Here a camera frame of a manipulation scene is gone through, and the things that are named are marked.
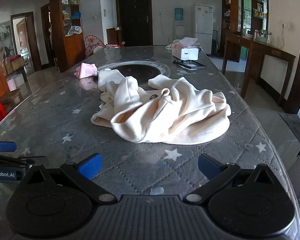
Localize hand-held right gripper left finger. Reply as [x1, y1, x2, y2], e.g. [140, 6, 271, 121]
[20, 153, 118, 205]

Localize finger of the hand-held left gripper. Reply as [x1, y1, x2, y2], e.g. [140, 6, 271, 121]
[0, 141, 17, 153]
[0, 152, 48, 168]

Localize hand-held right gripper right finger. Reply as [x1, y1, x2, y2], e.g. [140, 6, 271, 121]
[184, 153, 282, 204]

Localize cream hoodie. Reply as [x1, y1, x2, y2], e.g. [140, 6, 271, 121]
[91, 76, 232, 145]

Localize wooden stool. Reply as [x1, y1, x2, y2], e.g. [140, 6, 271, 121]
[0, 89, 24, 110]

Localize pink storage bin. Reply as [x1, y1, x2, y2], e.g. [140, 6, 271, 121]
[6, 77, 17, 92]

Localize cardboard box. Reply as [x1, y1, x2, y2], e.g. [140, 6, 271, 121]
[4, 56, 28, 74]

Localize grey floor mat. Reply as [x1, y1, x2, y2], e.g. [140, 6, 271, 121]
[277, 111, 300, 147]

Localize pink glove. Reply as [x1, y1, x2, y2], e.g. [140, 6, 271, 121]
[74, 62, 98, 79]

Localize black framed flat tray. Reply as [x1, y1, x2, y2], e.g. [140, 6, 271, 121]
[172, 59, 207, 70]

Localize round black hotplate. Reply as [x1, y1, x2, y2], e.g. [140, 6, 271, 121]
[96, 60, 171, 84]

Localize brown interior door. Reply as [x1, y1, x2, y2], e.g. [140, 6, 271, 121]
[16, 17, 30, 55]

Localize white tissue box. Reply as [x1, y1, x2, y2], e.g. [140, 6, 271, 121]
[171, 37, 199, 60]

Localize wooden display cabinet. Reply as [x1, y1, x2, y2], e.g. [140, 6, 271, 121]
[50, 0, 87, 73]

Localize white cloth bundle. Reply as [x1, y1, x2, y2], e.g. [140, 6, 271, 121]
[165, 39, 182, 50]

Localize wooden side table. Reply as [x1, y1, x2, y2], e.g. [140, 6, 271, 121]
[221, 31, 297, 107]

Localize small wooden cabinet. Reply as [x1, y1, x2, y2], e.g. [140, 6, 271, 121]
[106, 27, 123, 46]

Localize white water dispenser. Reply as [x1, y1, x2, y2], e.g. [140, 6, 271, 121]
[174, 20, 186, 42]

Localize white refrigerator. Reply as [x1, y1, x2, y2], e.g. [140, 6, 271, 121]
[192, 3, 214, 55]

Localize dark wooden door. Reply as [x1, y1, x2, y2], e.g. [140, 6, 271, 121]
[115, 0, 153, 47]

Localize blue water bottle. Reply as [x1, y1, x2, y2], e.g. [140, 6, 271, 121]
[174, 7, 185, 22]

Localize wooden shelf unit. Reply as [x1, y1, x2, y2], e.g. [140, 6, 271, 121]
[221, 0, 269, 42]

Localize wall poster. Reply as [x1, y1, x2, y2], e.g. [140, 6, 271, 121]
[0, 20, 17, 58]

